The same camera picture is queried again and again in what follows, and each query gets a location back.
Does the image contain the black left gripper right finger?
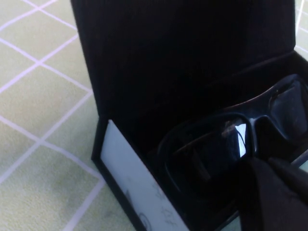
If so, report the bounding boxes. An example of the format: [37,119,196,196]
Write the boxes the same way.
[267,156,308,205]

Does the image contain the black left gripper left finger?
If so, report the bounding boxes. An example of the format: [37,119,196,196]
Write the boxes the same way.
[237,156,308,231]

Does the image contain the black frame glasses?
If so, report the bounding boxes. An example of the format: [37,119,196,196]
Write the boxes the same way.
[156,73,308,210]

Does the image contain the black printed glasses case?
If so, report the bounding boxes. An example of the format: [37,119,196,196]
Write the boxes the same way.
[71,0,308,231]

